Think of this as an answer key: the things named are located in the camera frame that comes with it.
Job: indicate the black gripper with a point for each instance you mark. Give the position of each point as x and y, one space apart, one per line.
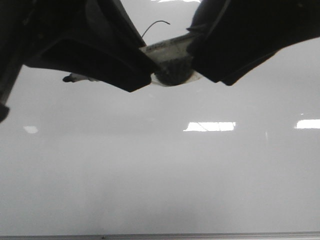
92 38

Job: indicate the white glossy whiteboard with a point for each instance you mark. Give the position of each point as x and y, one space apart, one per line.
201 157

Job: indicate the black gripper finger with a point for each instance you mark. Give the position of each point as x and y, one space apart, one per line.
235 36

